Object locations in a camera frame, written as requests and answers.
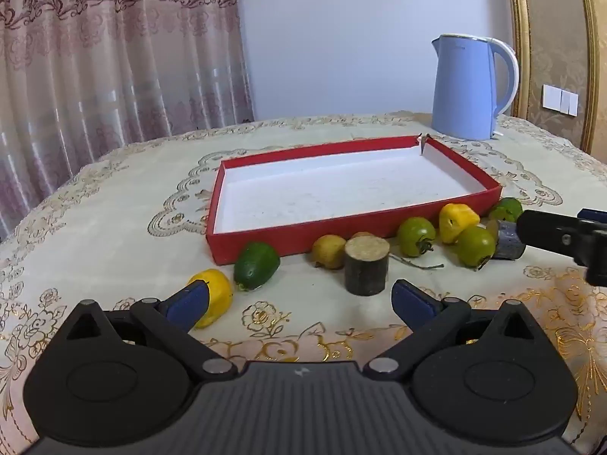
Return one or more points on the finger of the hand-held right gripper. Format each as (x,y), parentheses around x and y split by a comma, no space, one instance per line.
(593,214)
(550,232)

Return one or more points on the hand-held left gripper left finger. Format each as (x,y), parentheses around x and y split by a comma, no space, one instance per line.
(189,301)

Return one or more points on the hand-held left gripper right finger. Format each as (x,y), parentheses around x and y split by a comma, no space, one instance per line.
(412,301)

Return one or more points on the yellow lobed fruit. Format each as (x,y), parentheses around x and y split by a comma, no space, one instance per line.
(456,220)
(220,294)

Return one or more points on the small grey wooden log piece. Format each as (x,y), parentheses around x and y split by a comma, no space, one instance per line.
(508,247)

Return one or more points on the green cucumber cut half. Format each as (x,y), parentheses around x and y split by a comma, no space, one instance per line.
(507,207)

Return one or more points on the large wooden log piece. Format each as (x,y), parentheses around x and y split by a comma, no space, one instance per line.
(366,268)

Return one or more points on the green cucumber end piece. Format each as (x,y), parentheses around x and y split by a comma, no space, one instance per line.
(256,265)

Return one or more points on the green tomato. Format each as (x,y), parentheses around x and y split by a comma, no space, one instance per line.
(416,234)
(474,245)

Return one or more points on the round mustard yellow fruit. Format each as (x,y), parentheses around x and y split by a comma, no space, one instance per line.
(329,250)

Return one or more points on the red shallow box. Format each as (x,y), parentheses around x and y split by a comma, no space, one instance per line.
(332,189)

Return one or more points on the thin dry twig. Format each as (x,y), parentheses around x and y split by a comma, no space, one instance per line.
(417,266)

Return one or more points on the blue electric kettle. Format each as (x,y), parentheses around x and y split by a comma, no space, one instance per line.
(464,90)

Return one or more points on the pink patterned curtain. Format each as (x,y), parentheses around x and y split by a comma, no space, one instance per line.
(118,57)

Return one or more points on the white wall switch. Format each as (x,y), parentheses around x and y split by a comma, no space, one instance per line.
(559,99)

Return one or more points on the gold framed wall panel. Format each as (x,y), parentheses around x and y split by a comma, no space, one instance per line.
(521,33)

